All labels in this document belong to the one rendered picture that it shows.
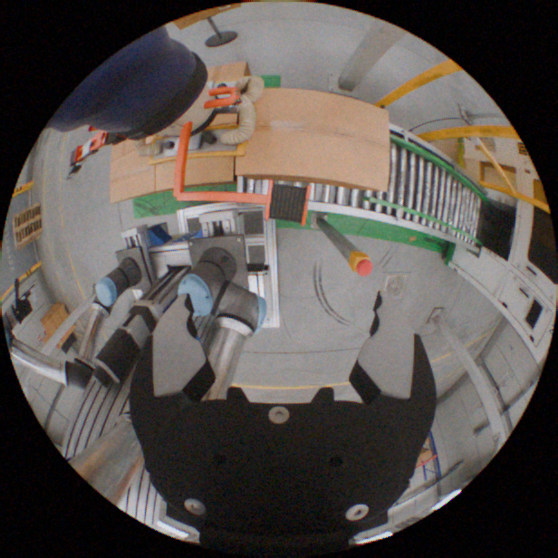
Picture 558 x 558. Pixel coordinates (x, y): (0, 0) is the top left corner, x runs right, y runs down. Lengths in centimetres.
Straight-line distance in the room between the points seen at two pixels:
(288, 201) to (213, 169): 86
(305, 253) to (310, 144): 123
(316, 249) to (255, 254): 58
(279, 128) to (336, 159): 24
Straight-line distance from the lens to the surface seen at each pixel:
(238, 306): 49
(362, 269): 71
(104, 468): 28
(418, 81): 99
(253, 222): 146
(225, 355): 45
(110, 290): 83
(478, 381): 291
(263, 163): 69
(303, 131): 72
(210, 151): 56
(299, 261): 177
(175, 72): 35
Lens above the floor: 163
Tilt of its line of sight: 62 degrees down
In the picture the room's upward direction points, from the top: 177 degrees counter-clockwise
